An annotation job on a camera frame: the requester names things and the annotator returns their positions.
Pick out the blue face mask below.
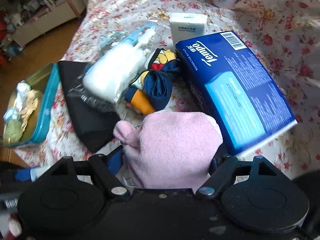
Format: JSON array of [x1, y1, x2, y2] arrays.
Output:
[[3, 81, 32, 123]]

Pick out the blue tissue box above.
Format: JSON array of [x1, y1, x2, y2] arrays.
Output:
[[174, 30, 298, 156]]

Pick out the white low cabinet with clutter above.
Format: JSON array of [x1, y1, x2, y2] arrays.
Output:
[[0, 0, 75, 60]]

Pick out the small white tissue pack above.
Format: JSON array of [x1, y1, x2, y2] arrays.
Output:
[[169, 13, 209, 43]]

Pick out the pink plush cloth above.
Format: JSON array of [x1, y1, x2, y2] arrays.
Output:
[[113, 110, 223, 189]]

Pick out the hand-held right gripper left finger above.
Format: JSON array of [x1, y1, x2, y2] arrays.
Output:
[[35, 147, 130, 197]]

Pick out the floral blanket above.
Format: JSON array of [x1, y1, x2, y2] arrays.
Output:
[[15, 0, 320, 180]]

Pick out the clear plastic bag white contents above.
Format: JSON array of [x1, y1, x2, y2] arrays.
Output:
[[67, 22, 161, 113]]

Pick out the navy yellow cartoon cloth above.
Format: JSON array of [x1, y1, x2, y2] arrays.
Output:
[[124, 47, 181, 116]]

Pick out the beige knitted cloth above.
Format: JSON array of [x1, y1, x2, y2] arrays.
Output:
[[19, 89, 43, 130]]

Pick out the green knitted ball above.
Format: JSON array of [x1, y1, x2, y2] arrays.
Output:
[[4, 119, 26, 143]]

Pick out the black rectangular box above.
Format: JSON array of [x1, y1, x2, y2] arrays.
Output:
[[58, 61, 121, 153]]

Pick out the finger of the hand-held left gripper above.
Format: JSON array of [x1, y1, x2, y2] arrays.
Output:
[[14, 169, 38, 182]]

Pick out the teal metal tin box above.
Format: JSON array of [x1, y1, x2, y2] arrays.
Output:
[[2, 62, 60, 148]]

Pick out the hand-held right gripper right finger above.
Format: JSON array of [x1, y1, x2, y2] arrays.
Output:
[[196, 152, 297, 198]]

